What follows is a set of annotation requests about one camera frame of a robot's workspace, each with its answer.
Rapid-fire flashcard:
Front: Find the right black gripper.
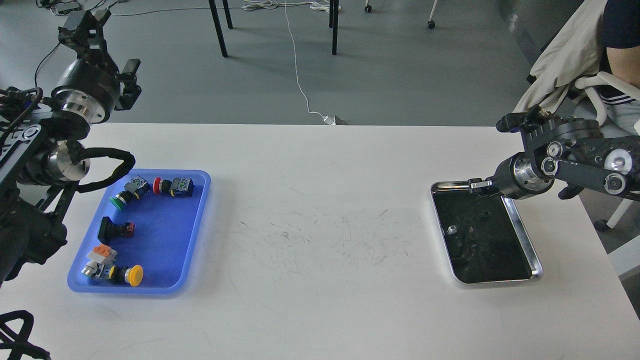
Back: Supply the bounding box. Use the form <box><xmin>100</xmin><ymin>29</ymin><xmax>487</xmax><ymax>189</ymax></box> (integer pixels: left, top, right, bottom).
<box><xmin>468</xmin><ymin>156</ymin><xmax>515</xmax><ymax>199</ymax></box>

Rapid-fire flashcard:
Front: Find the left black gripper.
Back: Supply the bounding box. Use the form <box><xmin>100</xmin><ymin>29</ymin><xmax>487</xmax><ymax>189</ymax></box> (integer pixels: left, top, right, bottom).
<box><xmin>51</xmin><ymin>9</ymin><xmax>142</xmax><ymax>125</ymax></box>

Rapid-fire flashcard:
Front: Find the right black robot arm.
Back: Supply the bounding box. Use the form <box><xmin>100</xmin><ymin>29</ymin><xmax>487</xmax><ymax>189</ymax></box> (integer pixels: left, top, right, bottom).
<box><xmin>468</xmin><ymin>105</ymin><xmax>639</xmax><ymax>201</ymax></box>

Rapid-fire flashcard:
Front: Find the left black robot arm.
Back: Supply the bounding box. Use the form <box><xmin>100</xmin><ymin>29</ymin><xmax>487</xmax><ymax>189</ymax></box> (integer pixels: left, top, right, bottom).
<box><xmin>0</xmin><ymin>7</ymin><xmax>142</xmax><ymax>282</ymax></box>

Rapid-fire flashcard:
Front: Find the silver metal tray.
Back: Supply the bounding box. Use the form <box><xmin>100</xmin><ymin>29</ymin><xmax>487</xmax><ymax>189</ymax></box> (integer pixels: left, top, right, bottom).
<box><xmin>430</xmin><ymin>181</ymin><xmax>544</xmax><ymax>287</ymax></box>

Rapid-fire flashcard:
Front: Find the black power strip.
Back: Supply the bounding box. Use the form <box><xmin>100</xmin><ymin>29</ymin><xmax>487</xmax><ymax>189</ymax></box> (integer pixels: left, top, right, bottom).
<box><xmin>48</xmin><ymin>0</ymin><xmax>83</xmax><ymax>16</ymax></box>

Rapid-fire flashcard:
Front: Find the black table leg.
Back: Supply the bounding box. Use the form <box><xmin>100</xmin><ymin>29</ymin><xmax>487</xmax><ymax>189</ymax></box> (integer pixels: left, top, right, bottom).
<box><xmin>222</xmin><ymin>0</ymin><xmax>234</xmax><ymax>30</ymax></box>
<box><xmin>329</xmin><ymin>0</ymin><xmax>340</xmax><ymax>56</ymax></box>
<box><xmin>208</xmin><ymin>0</ymin><xmax>229</xmax><ymax>59</ymax></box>

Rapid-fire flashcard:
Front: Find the white power adapter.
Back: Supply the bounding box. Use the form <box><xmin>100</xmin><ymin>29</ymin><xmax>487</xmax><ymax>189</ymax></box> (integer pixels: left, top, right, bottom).
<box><xmin>322</xmin><ymin>115</ymin><xmax>347</xmax><ymax>126</ymax></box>

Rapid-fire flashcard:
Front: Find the blue plastic tray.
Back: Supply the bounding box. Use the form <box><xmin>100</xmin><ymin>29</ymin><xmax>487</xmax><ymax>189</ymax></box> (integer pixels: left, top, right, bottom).
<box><xmin>67</xmin><ymin>168</ymin><xmax>211</xmax><ymax>296</ymax></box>

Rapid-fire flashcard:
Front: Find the beige jacket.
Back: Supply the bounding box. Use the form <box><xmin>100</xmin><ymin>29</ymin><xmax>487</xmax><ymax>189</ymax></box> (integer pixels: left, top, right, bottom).
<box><xmin>513</xmin><ymin>0</ymin><xmax>607</xmax><ymax>113</ymax></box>

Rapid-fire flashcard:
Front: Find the seated person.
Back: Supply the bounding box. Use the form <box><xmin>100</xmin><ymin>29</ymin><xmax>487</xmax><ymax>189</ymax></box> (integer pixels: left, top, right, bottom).
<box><xmin>599</xmin><ymin>0</ymin><xmax>640</xmax><ymax>135</ymax></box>

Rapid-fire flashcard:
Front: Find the black floor cable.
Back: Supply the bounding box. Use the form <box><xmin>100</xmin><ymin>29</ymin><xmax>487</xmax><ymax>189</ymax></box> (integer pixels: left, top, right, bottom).
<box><xmin>33</xmin><ymin>42</ymin><xmax>61</xmax><ymax>91</ymax></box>

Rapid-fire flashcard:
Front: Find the green push button switch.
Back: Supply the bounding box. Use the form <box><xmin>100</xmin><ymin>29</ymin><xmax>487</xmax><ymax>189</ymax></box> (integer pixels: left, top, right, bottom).
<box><xmin>109</xmin><ymin>176</ymin><xmax>151</xmax><ymax>211</ymax></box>

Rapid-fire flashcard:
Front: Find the red push button switch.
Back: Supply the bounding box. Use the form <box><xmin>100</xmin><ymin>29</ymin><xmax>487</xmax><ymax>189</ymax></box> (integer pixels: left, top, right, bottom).
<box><xmin>151</xmin><ymin>177</ymin><xmax>195</xmax><ymax>198</ymax></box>

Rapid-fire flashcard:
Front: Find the black push button switch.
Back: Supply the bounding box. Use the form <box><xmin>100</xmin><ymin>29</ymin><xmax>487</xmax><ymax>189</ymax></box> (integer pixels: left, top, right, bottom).
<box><xmin>96</xmin><ymin>216</ymin><xmax>136</xmax><ymax>245</ymax></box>

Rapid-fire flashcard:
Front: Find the white floor cable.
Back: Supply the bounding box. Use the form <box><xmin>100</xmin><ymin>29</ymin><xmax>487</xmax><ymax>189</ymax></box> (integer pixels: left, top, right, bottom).
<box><xmin>107</xmin><ymin>0</ymin><xmax>343</xmax><ymax>121</ymax></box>

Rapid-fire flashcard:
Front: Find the orange grey switch block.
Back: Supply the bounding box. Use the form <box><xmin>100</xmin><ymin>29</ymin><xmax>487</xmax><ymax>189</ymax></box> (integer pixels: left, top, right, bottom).
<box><xmin>81</xmin><ymin>243</ymin><xmax>118</xmax><ymax>280</ymax></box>

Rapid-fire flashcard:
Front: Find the yellow push button switch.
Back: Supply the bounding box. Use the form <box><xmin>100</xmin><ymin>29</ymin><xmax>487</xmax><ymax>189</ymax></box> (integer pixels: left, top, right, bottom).
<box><xmin>106</xmin><ymin>265</ymin><xmax>144</xmax><ymax>287</ymax></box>

